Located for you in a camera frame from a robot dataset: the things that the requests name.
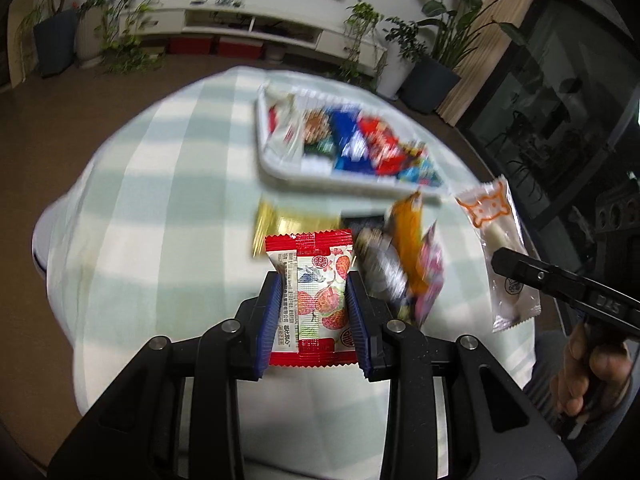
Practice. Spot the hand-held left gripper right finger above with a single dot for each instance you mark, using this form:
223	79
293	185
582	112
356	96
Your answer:
360	325

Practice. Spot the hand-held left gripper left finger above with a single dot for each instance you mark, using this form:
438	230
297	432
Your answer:
267	320

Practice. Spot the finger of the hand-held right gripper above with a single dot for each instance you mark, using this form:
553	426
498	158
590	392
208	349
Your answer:
530	272

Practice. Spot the red strawberry candy packet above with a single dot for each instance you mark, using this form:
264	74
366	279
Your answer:
320	280

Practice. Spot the white clear snack packet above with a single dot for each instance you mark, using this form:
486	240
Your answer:
492	220

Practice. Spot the white plastic tray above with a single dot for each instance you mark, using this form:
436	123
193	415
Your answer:
300	172

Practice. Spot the large red snack bag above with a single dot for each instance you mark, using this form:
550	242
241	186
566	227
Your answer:
385	145

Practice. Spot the green snack packet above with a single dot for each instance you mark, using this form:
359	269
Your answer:
317	142

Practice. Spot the blue snack bag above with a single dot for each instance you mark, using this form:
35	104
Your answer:
350	135

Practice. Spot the white and red snack packet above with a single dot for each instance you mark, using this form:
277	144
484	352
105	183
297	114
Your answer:
285	130

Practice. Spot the person's right hand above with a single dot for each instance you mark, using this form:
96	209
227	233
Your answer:
575	375

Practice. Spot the black and silver snack packet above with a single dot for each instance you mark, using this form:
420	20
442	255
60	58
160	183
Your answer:
382	262

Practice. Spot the pink snack packet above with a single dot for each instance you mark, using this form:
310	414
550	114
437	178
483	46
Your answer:
431	270

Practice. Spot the gold snack packet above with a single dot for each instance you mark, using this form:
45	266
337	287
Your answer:
280	220

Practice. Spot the orange yellow snack packet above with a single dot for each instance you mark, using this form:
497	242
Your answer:
407	230

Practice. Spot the white floral cloth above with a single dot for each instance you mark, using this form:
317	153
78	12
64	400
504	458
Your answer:
310	420

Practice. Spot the green checked tablecloth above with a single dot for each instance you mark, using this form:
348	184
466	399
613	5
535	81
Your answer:
150	210

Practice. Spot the glass sliding door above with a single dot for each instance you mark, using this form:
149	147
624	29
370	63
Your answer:
560	110

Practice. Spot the large leafy plant in dark pot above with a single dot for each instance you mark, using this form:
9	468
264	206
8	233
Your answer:
430	85

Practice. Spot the small tree in white pot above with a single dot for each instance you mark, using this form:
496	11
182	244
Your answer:
392	80

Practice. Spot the beige curtain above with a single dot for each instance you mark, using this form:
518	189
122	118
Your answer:
500	35

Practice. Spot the small white pot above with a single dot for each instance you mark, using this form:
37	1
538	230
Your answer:
275	51

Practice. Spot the red storage box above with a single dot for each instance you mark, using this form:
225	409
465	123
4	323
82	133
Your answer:
240	48
190	45

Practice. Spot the trailing vine plant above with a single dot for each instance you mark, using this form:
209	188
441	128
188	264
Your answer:
132	35
360	40

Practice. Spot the white television cabinet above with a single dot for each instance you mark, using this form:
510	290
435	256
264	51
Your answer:
300	22

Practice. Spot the plant in white pot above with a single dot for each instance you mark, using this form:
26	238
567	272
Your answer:
90	40

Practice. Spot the tall plant in dark pot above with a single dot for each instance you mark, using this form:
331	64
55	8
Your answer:
57	45

